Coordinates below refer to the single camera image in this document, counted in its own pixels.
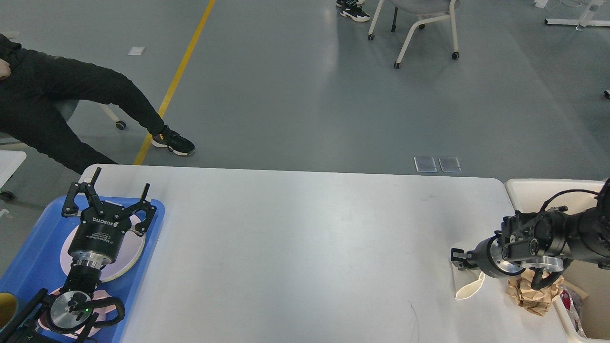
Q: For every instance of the floor socket cover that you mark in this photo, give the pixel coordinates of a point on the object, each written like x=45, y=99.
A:
x=425, y=164
x=450, y=164

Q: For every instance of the seated person in black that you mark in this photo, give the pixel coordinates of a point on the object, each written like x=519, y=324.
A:
x=37, y=80

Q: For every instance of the white stand base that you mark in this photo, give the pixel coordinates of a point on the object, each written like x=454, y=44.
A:
x=591, y=7

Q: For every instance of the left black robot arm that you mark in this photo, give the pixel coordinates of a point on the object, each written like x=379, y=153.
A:
x=76, y=277

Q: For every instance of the crushed red can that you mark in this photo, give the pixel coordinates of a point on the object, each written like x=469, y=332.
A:
x=572, y=312

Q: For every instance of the dark teal cup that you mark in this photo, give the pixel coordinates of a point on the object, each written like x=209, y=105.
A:
x=8, y=308

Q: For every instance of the white paper cup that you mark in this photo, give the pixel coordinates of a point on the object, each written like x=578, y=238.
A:
x=467, y=283

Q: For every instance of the left floor socket cover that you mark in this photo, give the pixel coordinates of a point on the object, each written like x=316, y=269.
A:
x=425, y=164

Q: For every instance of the blue plastic tray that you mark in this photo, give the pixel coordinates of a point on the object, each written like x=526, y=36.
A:
x=37, y=264

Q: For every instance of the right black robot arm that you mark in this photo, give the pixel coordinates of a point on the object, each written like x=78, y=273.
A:
x=545, y=242

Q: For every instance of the pink plate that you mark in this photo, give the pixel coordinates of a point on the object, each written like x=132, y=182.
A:
x=129, y=254

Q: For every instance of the crumpled brown paper scrap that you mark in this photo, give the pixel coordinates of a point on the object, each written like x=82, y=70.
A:
x=535, y=301

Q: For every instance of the white plastic bin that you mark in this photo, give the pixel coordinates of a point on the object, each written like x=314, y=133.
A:
x=528, y=195

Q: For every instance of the foil tray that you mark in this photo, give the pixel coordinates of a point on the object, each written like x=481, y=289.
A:
x=578, y=305

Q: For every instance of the black sneaker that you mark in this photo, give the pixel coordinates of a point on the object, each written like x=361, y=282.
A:
x=173, y=141

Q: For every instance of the brown paper bag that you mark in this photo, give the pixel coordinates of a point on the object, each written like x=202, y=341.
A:
x=582, y=293

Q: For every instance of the white frame office chair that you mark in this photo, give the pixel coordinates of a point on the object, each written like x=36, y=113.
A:
x=426, y=11

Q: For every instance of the right floor socket cover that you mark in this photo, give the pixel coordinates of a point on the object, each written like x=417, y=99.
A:
x=450, y=164

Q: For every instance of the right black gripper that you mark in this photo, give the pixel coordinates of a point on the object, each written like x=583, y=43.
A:
x=487, y=256

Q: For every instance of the black sneakers at top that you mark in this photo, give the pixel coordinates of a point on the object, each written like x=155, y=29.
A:
x=352, y=9

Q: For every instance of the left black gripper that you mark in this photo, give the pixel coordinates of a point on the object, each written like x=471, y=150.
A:
x=97, y=233

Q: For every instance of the white side table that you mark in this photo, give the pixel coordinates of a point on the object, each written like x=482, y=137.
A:
x=9, y=162

